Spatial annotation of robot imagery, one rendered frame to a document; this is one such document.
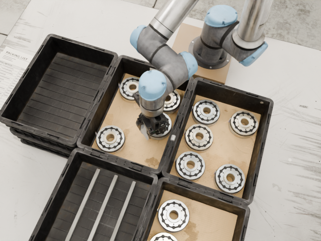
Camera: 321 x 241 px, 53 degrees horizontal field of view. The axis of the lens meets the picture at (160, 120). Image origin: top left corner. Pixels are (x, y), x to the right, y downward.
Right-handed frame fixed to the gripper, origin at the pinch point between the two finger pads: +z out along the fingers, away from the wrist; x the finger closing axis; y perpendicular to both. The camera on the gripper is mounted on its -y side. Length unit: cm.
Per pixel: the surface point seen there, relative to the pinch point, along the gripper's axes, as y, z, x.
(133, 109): -10.7, 2.1, -1.8
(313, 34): -50, 85, 163
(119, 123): -7.6, 2.1, -9.0
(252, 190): 36.9, -7.9, 18.3
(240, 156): 23.9, 2.1, 24.9
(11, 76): -56, 15, -42
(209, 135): 12.6, -0.9, 18.2
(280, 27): -67, 85, 144
